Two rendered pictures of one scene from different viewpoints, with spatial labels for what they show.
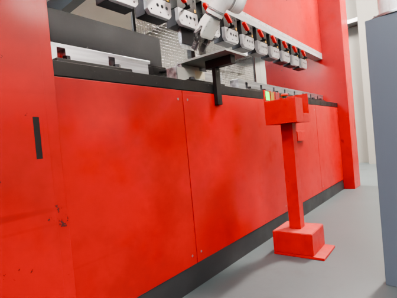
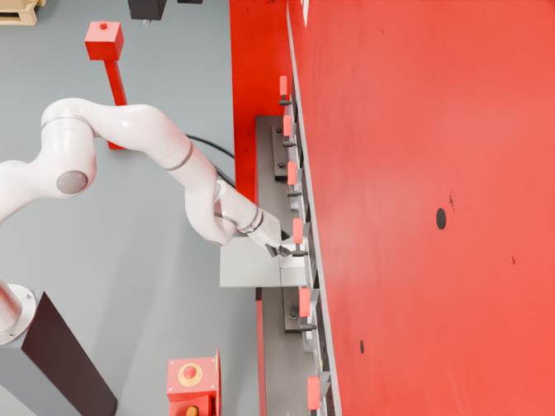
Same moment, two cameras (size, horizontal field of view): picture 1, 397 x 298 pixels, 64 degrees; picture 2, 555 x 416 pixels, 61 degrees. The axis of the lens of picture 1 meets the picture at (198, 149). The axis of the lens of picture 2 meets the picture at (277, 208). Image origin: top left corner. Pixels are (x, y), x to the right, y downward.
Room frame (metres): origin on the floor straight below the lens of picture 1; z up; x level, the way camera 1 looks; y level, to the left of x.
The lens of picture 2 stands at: (2.13, -0.65, 2.25)
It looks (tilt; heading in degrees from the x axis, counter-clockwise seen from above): 51 degrees down; 136
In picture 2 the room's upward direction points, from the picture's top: 4 degrees clockwise
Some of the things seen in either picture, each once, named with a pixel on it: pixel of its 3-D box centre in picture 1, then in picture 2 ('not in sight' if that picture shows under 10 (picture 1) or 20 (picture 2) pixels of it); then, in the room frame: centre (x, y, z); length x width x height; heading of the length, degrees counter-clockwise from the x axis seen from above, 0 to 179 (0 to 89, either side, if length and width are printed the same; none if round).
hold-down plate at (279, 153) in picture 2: (94, 70); (279, 151); (1.11, 0.34, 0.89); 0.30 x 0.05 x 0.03; 142
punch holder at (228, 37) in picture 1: (225, 30); (336, 337); (1.91, -0.23, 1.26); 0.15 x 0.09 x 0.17; 142
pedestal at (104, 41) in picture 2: not in sight; (117, 88); (-0.28, 0.27, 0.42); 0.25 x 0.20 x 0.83; 52
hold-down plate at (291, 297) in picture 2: (204, 85); (290, 288); (1.61, -0.06, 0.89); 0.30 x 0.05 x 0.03; 142
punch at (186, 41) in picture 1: (186, 39); not in sight; (1.61, 0.01, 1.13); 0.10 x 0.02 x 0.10; 142
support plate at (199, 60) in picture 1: (212, 59); (263, 261); (1.52, -0.11, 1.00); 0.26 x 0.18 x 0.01; 52
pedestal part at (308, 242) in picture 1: (303, 239); not in sight; (1.62, -0.50, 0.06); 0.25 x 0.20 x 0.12; 53
